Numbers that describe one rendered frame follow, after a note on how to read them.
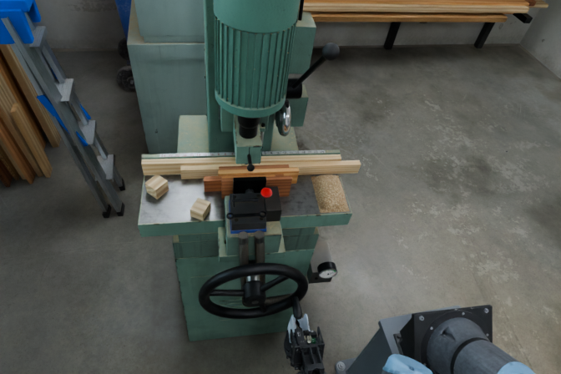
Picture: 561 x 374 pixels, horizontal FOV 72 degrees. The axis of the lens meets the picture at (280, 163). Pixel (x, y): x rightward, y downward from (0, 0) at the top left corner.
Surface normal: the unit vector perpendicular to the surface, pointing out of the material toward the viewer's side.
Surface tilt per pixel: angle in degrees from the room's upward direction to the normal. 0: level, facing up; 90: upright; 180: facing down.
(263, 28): 90
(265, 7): 90
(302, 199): 0
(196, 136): 0
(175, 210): 0
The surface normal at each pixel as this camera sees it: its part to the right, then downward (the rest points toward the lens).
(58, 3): 0.20, 0.73
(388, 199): 0.11, -0.69
